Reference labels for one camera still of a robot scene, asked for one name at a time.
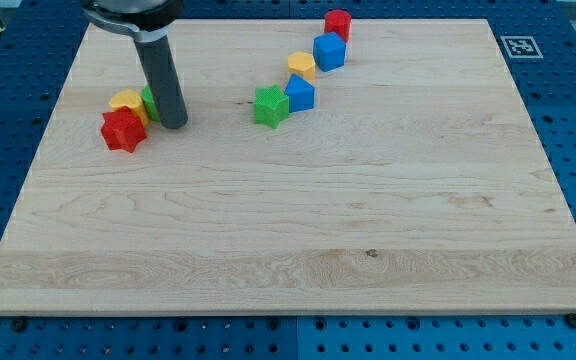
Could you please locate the blue cube block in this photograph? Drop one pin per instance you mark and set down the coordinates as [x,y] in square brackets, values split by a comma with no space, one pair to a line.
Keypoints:
[329,51]

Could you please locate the yellow heart block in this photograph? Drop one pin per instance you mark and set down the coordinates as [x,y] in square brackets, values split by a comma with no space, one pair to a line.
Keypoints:
[132,100]

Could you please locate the white fiducial marker tag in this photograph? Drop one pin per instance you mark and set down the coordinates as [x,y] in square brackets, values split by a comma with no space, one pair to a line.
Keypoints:
[521,47]

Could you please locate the yellow hexagon block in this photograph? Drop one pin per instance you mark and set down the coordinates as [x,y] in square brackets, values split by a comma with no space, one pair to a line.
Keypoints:
[303,65]

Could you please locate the green star block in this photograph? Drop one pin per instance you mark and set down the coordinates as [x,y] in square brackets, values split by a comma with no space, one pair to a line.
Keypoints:
[271,106]

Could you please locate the red cylinder block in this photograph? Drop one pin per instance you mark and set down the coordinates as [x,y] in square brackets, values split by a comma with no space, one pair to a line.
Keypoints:
[338,21]

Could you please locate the wooden board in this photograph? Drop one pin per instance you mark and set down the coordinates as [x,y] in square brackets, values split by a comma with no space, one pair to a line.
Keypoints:
[416,185]

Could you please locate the blue triangle block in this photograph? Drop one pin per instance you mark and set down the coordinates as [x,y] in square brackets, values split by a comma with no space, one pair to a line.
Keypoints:
[301,94]

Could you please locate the black robot end-effector mount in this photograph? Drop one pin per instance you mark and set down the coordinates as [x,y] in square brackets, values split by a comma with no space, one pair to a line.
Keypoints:
[141,20]

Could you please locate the red star block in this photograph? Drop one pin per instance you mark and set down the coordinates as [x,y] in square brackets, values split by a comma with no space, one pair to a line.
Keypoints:
[122,130]

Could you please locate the green block behind stick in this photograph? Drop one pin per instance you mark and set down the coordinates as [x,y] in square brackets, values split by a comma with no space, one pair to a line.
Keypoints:
[149,103]

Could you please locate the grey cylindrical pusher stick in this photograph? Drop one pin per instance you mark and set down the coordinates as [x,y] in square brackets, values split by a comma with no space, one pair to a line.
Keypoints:
[160,72]

